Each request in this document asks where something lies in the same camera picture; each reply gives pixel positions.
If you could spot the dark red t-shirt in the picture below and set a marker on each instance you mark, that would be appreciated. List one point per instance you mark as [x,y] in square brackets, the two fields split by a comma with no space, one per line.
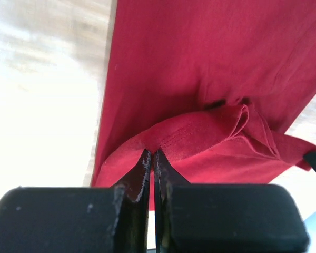
[214,84]

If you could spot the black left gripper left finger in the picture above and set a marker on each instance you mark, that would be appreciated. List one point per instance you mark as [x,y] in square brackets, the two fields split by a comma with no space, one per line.
[131,202]

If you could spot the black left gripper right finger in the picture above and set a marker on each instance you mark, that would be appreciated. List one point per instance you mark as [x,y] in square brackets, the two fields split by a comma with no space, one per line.
[165,177]

